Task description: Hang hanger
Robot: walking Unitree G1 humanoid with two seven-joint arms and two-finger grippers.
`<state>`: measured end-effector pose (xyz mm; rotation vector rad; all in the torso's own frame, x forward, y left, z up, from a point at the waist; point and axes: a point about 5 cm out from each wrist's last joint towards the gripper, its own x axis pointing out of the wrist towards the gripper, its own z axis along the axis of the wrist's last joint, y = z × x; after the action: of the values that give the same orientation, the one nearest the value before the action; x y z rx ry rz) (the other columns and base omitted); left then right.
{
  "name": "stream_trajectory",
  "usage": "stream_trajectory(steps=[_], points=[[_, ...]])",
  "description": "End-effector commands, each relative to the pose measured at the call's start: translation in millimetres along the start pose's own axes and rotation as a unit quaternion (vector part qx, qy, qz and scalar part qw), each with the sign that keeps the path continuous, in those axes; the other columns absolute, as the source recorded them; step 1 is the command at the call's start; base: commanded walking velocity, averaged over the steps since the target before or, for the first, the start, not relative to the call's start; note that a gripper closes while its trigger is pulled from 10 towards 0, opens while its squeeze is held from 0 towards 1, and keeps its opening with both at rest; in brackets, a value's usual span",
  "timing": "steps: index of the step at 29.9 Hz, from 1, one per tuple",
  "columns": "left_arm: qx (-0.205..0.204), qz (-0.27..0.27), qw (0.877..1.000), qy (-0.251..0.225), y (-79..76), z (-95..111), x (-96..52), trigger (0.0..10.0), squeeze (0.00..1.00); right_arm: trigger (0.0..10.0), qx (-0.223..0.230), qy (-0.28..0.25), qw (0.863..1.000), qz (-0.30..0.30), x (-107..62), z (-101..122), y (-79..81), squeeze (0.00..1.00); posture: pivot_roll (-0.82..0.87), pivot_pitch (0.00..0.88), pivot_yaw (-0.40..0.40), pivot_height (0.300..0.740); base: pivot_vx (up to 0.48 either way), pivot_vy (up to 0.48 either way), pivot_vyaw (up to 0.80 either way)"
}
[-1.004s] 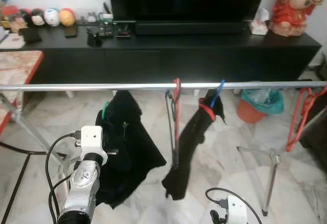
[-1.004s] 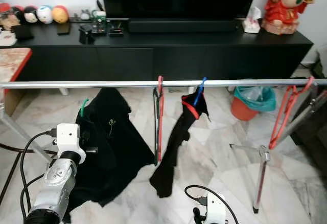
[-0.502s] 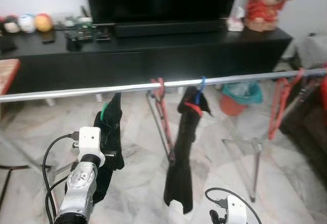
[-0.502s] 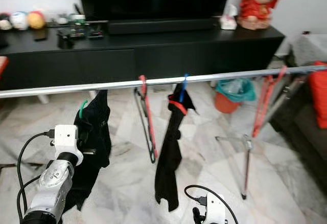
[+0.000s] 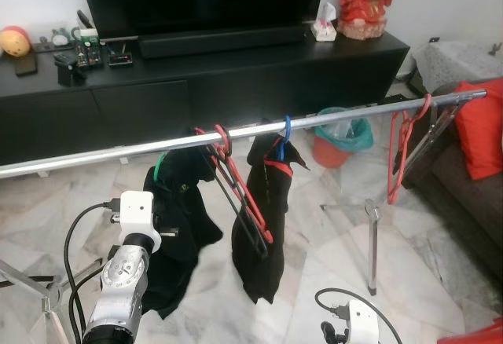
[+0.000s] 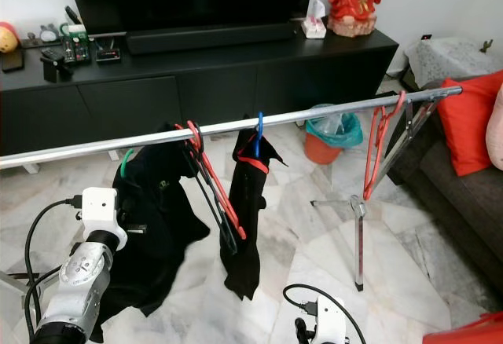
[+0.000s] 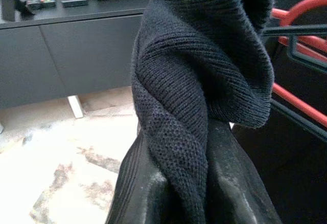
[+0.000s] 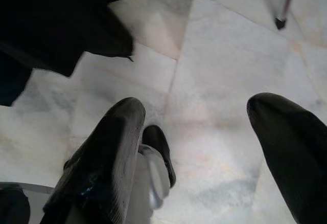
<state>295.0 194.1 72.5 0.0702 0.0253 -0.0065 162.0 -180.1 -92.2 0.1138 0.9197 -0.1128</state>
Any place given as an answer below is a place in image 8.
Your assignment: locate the black printed shirt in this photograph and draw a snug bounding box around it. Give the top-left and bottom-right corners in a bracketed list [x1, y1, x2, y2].
[0, 0, 135, 106]

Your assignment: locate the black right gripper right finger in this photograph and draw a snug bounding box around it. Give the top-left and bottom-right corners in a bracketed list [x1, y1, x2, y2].
[246, 92, 327, 224]

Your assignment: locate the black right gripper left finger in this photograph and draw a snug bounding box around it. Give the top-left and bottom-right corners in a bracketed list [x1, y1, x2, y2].
[39, 97, 147, 224]

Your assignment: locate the silver clothes rack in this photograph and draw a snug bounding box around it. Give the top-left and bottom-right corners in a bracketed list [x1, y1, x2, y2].
[274, 0, 297, 30]

